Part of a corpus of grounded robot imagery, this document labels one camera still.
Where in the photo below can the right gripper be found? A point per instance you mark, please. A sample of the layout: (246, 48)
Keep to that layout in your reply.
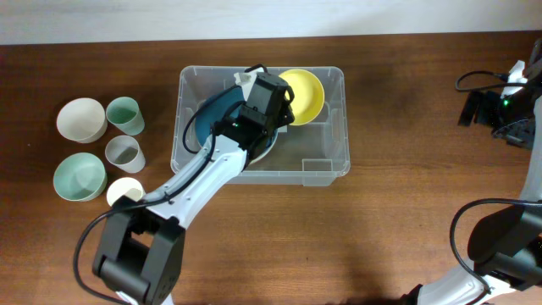
(488, 100)

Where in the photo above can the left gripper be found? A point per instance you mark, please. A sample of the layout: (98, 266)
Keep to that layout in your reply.
(284, 122)

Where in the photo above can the dark blue bowl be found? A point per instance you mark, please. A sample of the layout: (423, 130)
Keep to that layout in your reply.
(211, 118)

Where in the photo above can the yellow bowl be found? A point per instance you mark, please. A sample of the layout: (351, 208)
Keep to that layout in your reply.
(309, 95)

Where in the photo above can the large beige bowl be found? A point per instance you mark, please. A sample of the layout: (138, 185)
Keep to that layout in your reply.
(270, 144)

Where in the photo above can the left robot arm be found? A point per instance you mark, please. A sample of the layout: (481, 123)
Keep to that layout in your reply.
(139, 256)

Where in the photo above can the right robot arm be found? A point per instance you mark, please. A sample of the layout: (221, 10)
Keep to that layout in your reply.
(504, 248)

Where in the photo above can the clear plastic storage bin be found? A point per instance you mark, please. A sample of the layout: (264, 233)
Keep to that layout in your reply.
(314, 154)

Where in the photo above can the mint green cup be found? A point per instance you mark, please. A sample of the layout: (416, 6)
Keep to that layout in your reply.
(125, 114)

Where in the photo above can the grey translucent cup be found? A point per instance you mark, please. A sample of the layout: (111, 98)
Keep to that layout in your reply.
(125, 153)

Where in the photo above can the cream white cup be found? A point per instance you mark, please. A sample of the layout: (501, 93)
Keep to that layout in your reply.
(126, 186)

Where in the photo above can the white small bowl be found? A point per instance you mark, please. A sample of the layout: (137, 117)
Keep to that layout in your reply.
(82, 120)

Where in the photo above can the mint green bowl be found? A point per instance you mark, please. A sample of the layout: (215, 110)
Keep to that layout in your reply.
(81, 177)

